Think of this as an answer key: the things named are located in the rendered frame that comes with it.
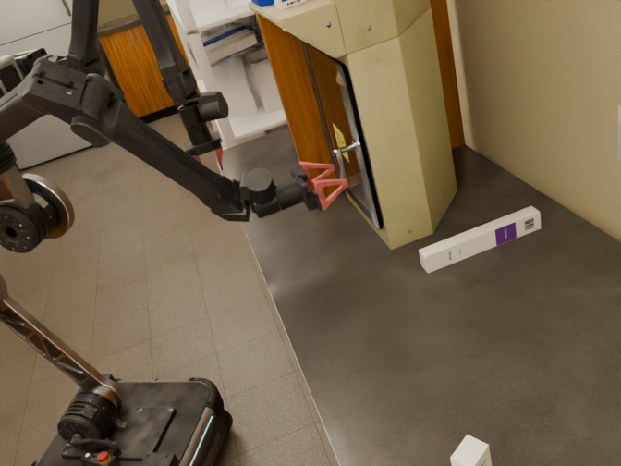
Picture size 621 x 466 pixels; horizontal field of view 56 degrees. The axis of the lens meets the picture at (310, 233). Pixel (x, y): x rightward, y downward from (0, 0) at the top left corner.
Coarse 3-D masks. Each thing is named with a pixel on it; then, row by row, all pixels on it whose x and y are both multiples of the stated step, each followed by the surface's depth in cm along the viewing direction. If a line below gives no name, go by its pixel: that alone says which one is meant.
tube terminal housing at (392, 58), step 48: (336, 0) 109; (384, 0) 112; (384, 48) 116; (432, 48) 132; (384, 96) 121; (432, 96) 134; (384, 144) 125; (432, 144) 136; (384, 192) 131; (432, 192) 138; (384, 240) 141
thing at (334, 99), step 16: (320, 64) 133; (336, 64) 119; (320, 80) 140; (336, 80) 124; (320, 96) 146; (336, 96) 129; (352, 96) 119; (336, 112) 135; (352, 112) 121; (352, 128) 126; (336, 144) 148; (352, 160) 137; (352, 176) 143; (368, 176) 129; (352, 192) 150; (368, 192) 134; (368, 208) 139
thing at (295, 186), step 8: (296, 176) 129; (280, 184) 128; (288, 184) 128; (296, 184) 128; (304, 184) 125; (280, 192) 127; (288, 192) 127; (296, 192) 127; (304, 192) 125; (280, 200) 127; (288, 200) 127; (296, 200) 128; (304, 200) 128; (312, 208) 127
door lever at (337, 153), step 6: (354, 144) 128; (336, 150) 128; (342, 150) 129; (348, 150) 129; (336, 156) 129; (342, 156) 129; (336, 162) 130; (342, 162) 130; (342, 168) 130; (342, 174) 131
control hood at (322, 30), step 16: (320, 0) 115; (272, 16) 114; (288, 16) 110; (304, 16) 109; (320, 16) 110; (336, 16) 111; (304, 32) 110; (320, 32) 111; (336, 32) 112; (320, 48) 113; (336, 48) 113
